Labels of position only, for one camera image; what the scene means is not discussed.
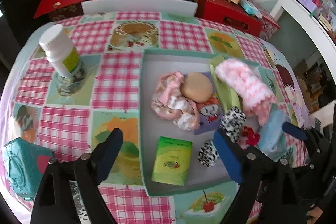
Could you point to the beige round sponge puff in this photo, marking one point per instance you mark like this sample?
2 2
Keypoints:
197 87

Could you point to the white medicine bottle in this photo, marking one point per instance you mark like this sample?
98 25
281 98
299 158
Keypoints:
60 50

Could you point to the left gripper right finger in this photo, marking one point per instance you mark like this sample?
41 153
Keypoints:
270 183

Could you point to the white foam board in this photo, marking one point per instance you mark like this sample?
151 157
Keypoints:
176 7

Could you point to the light blue cloth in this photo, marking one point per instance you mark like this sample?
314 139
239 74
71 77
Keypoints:
272 139

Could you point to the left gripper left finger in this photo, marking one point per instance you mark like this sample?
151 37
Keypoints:
54 202

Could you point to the leopard print scrunchie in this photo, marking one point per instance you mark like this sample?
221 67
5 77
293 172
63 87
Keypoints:
226 135

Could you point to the light green cloth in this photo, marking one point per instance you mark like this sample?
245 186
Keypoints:
227 96

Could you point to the dark red carton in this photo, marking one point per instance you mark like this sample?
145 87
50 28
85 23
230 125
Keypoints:
233 15

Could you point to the checkered picture tablecloth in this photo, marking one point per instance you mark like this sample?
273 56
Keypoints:
32 108

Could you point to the green tissue pack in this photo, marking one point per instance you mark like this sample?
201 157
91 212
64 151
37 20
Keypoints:
172 161

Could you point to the purple baby wipes pack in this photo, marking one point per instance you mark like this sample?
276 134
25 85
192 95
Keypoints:
210 112

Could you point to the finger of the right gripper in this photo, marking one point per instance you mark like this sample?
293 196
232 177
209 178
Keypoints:
294 131

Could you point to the pink white fluffy socks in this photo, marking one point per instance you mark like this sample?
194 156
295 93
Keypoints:
257 97

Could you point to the red hair clip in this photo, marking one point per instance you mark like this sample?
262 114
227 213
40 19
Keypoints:
250 137

